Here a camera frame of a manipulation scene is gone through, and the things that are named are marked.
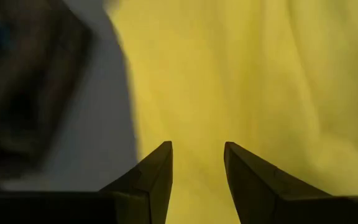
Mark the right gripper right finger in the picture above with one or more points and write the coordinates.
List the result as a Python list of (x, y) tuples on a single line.
[(253, 193)]

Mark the yellow shirt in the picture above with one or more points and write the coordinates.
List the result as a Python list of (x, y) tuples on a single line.
[(228, 77)]

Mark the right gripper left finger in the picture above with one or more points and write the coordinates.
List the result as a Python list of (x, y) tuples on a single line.
[(154, 186)]

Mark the dark grey garment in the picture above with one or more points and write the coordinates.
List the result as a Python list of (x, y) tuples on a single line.
[(26, 93)]

